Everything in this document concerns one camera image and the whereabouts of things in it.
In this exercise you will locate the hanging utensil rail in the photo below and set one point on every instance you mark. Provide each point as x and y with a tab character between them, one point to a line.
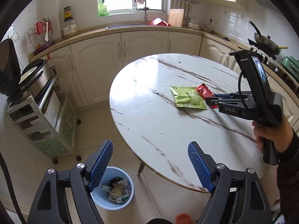
184	4

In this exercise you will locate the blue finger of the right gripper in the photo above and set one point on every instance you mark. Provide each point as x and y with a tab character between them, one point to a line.
213	102
233	95

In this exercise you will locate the gas stove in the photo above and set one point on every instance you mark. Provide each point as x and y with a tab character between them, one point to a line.
280	70

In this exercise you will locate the stack of white dishes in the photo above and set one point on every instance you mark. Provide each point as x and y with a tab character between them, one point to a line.
193	24

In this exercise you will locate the red snack packet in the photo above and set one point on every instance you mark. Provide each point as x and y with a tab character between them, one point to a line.
205	93

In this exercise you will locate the blue trash bin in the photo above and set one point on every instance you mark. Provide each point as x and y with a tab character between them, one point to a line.
115	191

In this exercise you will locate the round table metal leg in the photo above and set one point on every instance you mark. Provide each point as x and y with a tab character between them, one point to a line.
141	167

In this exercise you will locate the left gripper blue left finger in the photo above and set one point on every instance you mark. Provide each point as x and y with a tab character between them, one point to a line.
97	164

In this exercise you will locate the cream base cabinets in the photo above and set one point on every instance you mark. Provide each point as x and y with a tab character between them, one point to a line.
89	61

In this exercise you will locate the red basin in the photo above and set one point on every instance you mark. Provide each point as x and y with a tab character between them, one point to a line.
158	22

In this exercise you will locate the black frying pan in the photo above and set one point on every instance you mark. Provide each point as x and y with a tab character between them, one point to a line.
265	43

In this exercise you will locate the glass jar yellow label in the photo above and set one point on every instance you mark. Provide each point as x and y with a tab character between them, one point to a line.
69	26

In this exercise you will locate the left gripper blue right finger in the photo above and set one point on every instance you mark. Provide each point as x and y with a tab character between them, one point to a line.
203	165

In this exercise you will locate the person's right forearm dark sleeve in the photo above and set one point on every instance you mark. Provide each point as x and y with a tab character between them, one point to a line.
288	181

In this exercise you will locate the wire utensil rack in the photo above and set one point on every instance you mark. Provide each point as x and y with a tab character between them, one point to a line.
41	36

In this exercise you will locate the chrome kitchen faucet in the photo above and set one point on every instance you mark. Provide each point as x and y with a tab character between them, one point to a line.
144	9

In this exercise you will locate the green snack packet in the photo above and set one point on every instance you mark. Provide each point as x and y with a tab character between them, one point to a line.
187	97

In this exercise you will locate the person's right hand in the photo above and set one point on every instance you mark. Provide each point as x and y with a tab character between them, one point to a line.
281	135

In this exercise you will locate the green container on counter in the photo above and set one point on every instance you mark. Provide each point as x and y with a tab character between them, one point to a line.
291	65

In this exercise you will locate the white rolling storage cart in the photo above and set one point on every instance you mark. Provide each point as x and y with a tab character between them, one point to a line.
47	122

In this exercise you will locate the green dish soap bottle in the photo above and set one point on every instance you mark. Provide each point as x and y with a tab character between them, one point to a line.
102	10

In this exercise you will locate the wooden cutting board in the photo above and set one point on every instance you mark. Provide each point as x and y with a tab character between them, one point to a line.
176	17

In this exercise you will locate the orange round lid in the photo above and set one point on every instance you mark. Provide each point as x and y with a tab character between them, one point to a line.
183	218

